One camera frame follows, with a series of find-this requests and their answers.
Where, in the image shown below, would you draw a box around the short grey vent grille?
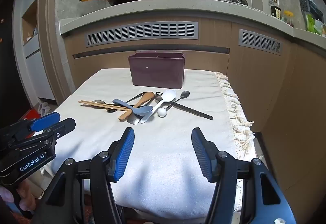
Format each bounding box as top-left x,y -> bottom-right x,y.
239,29 -> 283,56

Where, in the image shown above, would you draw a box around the wooden kitchen cabinet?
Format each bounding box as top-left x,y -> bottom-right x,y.
63,17 -> 326,224

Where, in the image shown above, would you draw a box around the person's left hand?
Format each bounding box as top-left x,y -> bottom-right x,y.
0,179 -> 36,214

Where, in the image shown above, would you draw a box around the wooden chopstick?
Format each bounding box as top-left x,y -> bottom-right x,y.
81,100 -> 126,108
78,101 -> 128,111

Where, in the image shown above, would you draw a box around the dark metal spoon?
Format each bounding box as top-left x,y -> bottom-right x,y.
165,91 -> 190,110

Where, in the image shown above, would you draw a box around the white fringed tablecloth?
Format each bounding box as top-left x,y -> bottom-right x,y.
42,68 -> 255,214

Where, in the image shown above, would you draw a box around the wooden spoon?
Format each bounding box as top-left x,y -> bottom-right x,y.
118,92 -> 155,121

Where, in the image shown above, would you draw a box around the white plastic spoon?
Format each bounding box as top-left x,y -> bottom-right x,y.
141,90 -> 177,124

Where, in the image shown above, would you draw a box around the dark sauce bottle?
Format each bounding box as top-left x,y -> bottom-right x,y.
270,0 -> 281,20

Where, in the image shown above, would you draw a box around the black knife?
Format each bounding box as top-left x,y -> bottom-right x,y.
167,101 -> 213,120

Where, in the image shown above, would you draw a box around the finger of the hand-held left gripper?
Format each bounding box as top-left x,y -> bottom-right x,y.
28,112 -> 61,132
43,118 -> 76,140

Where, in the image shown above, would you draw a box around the grey stone kitchen counter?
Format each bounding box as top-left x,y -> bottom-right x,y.
59,0 -> 326,45

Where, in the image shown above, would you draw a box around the green packets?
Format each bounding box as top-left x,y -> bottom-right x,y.
305,14 -> 326,35

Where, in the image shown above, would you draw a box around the purple plastic utensil holder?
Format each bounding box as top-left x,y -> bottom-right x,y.
128,52 -> 185,87

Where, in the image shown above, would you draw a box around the long grey vent grille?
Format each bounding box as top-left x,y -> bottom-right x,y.
85,21 -> 199,48

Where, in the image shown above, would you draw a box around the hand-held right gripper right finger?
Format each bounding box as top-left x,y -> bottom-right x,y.
191,127 -> 297,224

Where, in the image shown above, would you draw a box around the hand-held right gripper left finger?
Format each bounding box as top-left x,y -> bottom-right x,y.
33,127 -> 135,224

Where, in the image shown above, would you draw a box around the grey wall rack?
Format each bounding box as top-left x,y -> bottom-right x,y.
296,0 -> 324,22

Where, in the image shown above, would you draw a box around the metal spoon with pierced handle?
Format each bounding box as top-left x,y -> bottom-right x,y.
106,92 -> 146,113

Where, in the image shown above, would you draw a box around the blue plastic spoon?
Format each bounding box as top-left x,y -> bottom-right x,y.
112,99 -> 154,116

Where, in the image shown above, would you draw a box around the yellow-lidded jar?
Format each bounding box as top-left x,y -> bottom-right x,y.
283,10 -> 295,27

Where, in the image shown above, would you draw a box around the white slippers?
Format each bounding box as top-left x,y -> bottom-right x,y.
38,102 -> 53,117

